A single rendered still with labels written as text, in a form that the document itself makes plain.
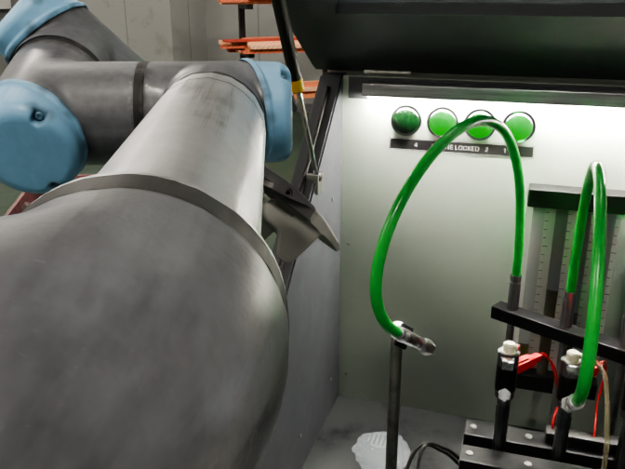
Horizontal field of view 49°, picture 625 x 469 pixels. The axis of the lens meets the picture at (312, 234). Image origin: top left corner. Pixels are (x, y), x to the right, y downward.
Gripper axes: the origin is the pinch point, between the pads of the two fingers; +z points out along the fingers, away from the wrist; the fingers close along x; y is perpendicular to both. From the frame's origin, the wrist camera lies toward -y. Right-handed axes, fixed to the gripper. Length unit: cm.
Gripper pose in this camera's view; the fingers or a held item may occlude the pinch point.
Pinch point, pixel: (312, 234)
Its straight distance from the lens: 73.9
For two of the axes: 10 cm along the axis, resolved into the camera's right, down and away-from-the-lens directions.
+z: 6.5, 5.7, 5.1
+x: 5.8, 0.6, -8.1
